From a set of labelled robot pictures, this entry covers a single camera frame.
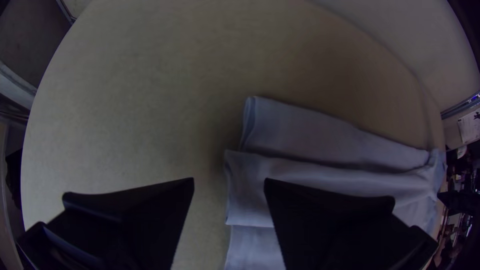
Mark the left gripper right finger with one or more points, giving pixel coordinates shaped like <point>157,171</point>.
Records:
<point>330,228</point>

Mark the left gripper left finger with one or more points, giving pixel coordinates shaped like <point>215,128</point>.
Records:
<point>131,225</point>

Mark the light blue t-shirt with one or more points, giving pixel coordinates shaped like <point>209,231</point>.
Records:
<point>300,135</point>

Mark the white paper poster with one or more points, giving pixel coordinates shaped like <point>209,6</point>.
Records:
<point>469,127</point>

